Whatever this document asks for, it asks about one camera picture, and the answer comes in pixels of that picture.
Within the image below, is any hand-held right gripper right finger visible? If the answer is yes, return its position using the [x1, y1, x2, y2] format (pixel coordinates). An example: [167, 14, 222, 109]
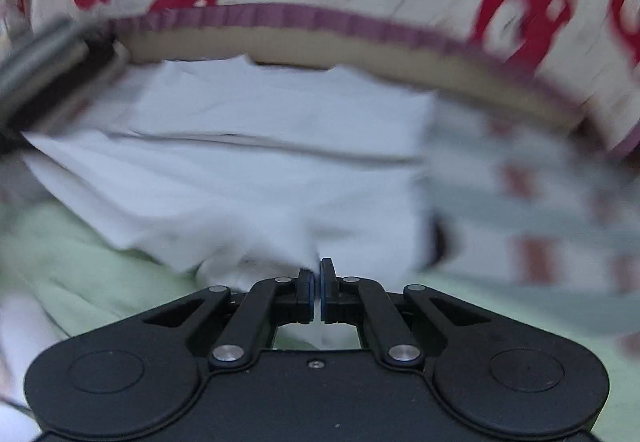
[319, 258, 493, 368]

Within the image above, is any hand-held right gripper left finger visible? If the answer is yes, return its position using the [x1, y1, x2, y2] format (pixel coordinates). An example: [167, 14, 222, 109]
[142, 267, 317, 369]

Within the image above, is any white sweatshirt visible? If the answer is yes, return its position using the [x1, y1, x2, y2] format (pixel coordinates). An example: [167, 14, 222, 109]
[22, 54, 441, 353]

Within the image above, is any checkered floor mat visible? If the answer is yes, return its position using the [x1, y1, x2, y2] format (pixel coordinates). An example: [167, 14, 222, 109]
[420, 92, 640, 363]

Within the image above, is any beige bed mattress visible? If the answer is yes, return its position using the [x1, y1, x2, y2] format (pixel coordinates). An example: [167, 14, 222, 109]
[120, 24, 586, 133]

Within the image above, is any cream folded garment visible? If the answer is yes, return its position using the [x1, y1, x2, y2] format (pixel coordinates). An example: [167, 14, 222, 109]
[30, 42, 132, 133]

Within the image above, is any dark brown folded garment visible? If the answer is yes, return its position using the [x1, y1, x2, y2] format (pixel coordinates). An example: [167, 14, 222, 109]
[15, 34, 121, 133]

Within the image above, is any dark grey folded garment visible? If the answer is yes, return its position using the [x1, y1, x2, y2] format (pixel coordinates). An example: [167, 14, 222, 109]
[0, 17, 88, 73]

